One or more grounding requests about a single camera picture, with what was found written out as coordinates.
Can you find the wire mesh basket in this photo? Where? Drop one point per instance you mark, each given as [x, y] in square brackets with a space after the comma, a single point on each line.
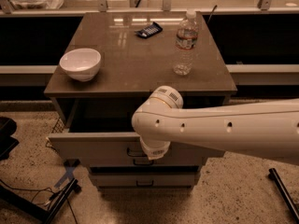
[57, 128]

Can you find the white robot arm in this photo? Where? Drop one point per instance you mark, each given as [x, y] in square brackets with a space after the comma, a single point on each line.
[264, 130]

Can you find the black stand leg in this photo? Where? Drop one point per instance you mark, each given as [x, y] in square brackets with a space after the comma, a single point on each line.
[293, 207]
[45, 211]

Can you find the grey bottom drawer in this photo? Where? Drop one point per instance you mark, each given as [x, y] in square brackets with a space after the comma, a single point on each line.
[145, 180]

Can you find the black stand leg left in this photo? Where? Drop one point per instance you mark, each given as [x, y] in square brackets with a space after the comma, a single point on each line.
[45, 211]

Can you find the white ceramic bowl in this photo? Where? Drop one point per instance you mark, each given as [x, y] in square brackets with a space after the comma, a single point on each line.
[81, 64]

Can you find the black stand leg right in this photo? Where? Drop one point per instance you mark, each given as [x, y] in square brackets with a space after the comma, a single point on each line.
[293, 207]

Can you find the black chair base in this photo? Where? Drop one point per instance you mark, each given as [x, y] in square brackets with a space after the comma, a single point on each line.
[7, 128]

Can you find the grey top drawer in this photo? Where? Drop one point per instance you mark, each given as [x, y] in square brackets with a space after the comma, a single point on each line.
[105, 139]

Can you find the clear plastic water bottle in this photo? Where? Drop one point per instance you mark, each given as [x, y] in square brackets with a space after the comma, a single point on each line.
[186, 39]

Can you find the grey drawer cabinet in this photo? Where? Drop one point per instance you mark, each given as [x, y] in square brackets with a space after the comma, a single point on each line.
[133, 67]

